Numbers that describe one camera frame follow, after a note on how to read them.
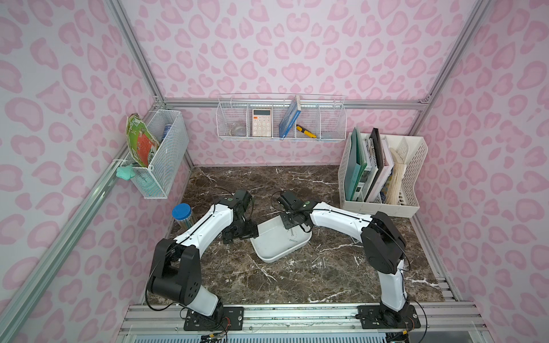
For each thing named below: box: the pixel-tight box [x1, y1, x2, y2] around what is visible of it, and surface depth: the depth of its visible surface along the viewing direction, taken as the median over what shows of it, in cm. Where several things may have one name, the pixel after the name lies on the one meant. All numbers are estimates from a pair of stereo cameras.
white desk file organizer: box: [338, 132, 429, 218], surface depth 95 cm
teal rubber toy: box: [115, 164, 136, 181], surface depth 64 cm
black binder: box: [363, 127, 385, 203], surface depth 88 cm
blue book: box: [278, 95, 302, 140], surface depth 90 cm
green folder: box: [344, 126, 368, 201], surface depth 86 cm
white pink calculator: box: [252, 108, 272, 138], surface depth 97 cm
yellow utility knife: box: [295, 124, 318, 139], surface depth 100 cm
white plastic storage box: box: [250, 215, 313, 264], surface depth 93 cm
